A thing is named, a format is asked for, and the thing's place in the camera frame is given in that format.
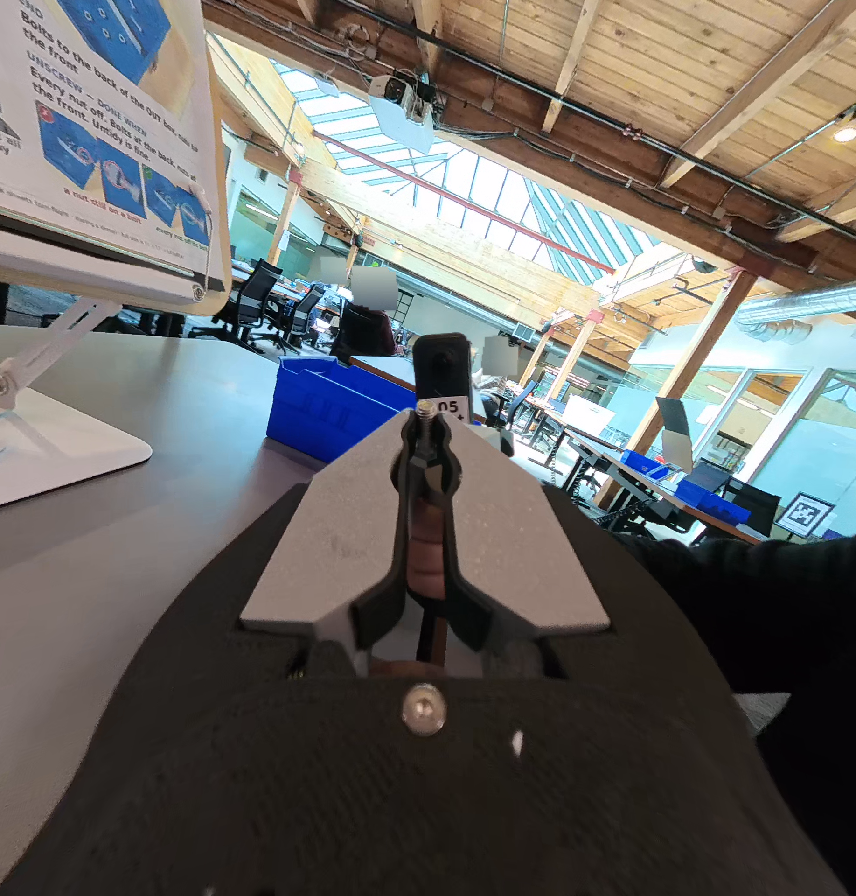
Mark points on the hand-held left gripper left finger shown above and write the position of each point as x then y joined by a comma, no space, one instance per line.
316,553

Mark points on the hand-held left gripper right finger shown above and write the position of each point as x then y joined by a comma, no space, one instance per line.
526,553

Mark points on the steel bolt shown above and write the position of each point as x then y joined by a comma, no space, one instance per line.
426,416

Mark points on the person's right forearm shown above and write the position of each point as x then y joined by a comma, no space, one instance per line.
784,630

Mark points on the person's right hand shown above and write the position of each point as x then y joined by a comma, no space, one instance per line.
426,553

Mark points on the blue plastic bin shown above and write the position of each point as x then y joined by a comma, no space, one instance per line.
330,413

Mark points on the small blue storage bin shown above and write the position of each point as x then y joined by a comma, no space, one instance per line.
645,463

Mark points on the black office chair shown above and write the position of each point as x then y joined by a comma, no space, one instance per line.
305,311
256,294

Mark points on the long blue storage bin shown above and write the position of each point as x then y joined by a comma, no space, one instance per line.
714,504

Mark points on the grey folded panel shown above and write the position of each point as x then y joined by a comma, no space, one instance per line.
676,427

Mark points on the dark laptop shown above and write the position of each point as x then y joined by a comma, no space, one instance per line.
707,476

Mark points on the fiducial marker sign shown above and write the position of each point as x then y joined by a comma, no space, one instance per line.
807,516

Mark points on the white document stand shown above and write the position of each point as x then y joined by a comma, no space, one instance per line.
50,448

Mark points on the printed instruction sheet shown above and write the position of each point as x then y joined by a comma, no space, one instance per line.
85,105

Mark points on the ceiling spotlight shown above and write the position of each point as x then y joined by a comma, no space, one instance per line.
846,133

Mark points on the silver air duct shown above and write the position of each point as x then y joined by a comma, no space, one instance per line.
805,311

